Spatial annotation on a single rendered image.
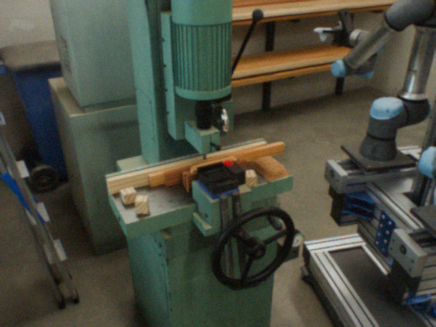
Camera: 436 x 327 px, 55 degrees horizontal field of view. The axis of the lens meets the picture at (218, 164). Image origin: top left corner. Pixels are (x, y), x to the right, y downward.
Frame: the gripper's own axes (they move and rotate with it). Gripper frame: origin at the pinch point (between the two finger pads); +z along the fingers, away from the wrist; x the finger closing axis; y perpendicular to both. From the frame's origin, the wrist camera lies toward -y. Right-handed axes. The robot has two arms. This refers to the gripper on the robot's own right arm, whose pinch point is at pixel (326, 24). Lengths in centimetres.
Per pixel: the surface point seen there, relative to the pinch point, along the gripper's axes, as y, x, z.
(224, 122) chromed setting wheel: 9, -81, -42
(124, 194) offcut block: 13, -124, -56
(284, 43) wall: 72, 99, 179
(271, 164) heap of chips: 20, -74, -61
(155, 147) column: 17, -105, -29
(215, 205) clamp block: 15, -103, -75
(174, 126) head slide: 5, -99, -40
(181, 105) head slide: -2, -96, -41
